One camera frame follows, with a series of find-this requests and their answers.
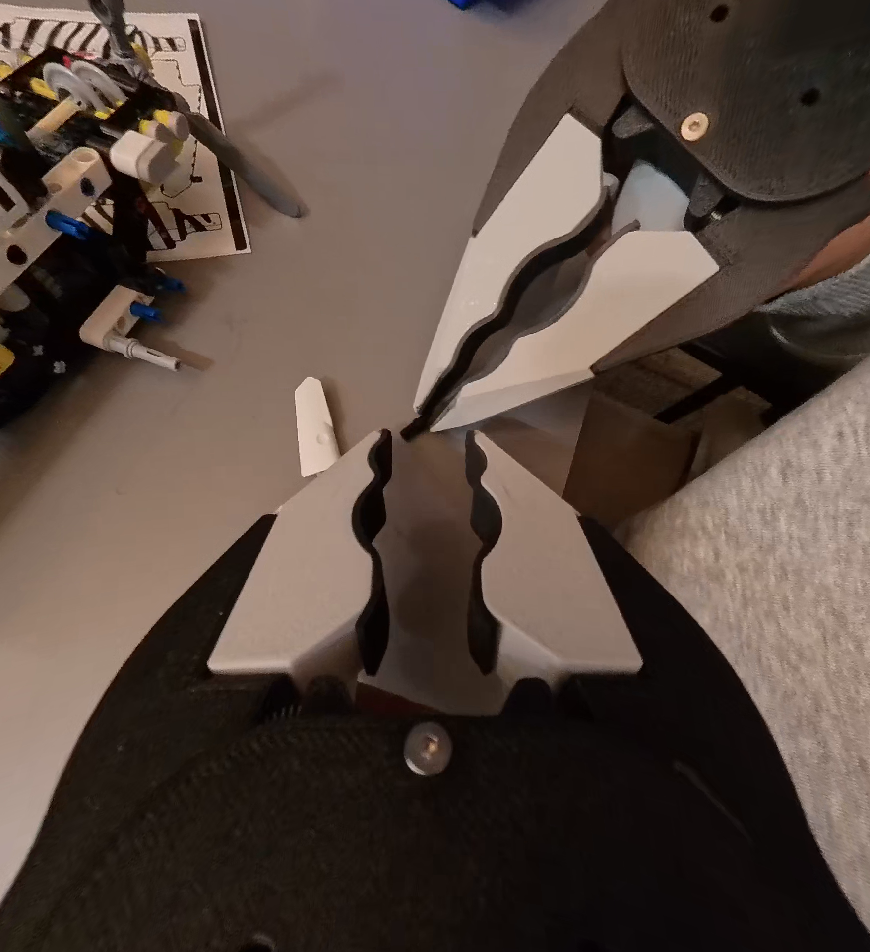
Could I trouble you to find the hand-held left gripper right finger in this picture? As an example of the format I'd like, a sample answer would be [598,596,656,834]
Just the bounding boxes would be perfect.
[465,430,643,689]

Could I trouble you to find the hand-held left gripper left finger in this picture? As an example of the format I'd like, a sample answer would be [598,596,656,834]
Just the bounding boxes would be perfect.
[208,429,393,681]

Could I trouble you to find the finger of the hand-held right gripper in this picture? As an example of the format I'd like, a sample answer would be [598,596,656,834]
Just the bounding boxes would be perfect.
[413,112,607,415]
[424,229,721,434]

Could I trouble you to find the white lego blade piece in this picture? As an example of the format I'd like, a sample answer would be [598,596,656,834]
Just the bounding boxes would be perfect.
[294,377,344,477]

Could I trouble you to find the zebra striped lego helicopter model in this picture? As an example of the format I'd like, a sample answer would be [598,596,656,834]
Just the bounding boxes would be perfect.
[0,0,310,451]

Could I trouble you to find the person's right forearm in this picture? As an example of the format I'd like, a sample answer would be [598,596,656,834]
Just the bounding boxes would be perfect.
[747,216,870,358]

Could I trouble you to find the brown cardboard box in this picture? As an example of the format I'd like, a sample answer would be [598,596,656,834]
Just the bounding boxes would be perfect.
[563,393,704,525]

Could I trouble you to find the person's grey sweatshirt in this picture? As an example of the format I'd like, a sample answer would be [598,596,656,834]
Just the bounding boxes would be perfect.
[614,350,870,952]

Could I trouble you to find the white sticker sheet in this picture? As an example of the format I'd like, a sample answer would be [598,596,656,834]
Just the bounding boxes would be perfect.
[0,0,254,263]

